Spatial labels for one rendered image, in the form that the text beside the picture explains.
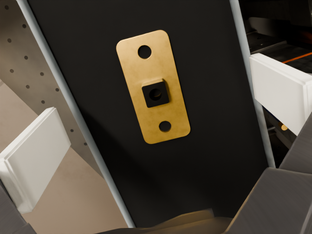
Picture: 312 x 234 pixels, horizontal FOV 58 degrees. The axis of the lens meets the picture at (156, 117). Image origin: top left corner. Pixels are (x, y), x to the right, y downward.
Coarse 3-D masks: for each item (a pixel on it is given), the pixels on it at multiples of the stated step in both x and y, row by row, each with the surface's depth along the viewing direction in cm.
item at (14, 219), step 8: (0, 192) 10; (0, 200) 10; (8, 200) 9; (0, 208) 9; (8, 208) 9; (16, 208) 9; (0, 216) 9; (8, 216) 9; (16, 216) 8; (0, 224) 8; (8, 224) 8; (16, 224) 8; (24, 224) 8; (0, 232) 8; (8, 232) 8; (16, 232) 7; (24, 232) 7; (32, 232) 7
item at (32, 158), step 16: (48, 112) 18; (32, 128) 15; (48, 128) 17; (64, 128) 19; (16, 144) 14; (32, 144) 15; (48, 144) 16; (64, 144) 18; (0, 160) 12; (16, 160) 13; (32, 160) 14; (48, 160) 16; (0, 176) 12; (16, 176) 13; (32, 176) 14; (48, 176) 15; (16, 192) 13; (32, 192) 14; (32, 208) 13
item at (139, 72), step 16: (160, 32) 20; (128, 48) 20; (160, 48) 20; (128, 64) 20; (144, 64) 20; (160, 64) 20; (128, 80) 21; (144, 80) 21; (160, 80) 20; (176, 80) 21; (144, 96) 20; (160, 96) 21; (176, 96) 21; (144, 112) 22; (160, 112) 22; (176, 112) 22; (144, 128) 22; (176, 128) 22
